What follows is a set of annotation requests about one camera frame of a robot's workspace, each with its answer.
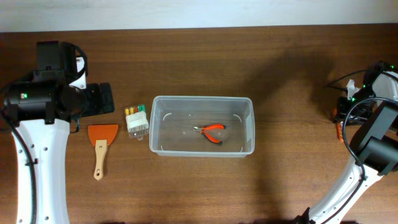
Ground orange scraper with wooden handle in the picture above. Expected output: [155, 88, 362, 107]
[88, 124, 118, 180]

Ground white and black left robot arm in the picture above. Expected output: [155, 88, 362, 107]
[1, 41, 114, 223]

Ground clear plastic storage container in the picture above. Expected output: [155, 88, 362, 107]
[149, 96, 256, 158]

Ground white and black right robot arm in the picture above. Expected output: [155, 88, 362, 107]
[293, 61, 397, 224]

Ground orange holder of drill bits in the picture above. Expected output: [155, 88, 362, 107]
[333, 109, 344, 142]

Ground red handled small pliers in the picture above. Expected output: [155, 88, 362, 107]
[193, 123, 226, 145]

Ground clear case of coloured screwdrivers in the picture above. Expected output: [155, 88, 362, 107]
[124, 104, 149, 141]

